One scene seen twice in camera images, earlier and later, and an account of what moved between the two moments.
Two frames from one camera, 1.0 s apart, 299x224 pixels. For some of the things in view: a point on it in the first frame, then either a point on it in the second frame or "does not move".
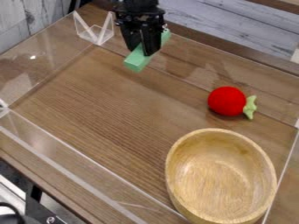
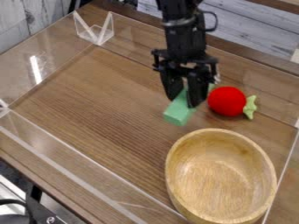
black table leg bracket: [38, 213] does not move
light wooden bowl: [221, 176] does not move
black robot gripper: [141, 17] -> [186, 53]
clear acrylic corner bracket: [97, 34] does not move
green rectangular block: [137, 58] -> [180, 109]
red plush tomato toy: [229, 101] does not move
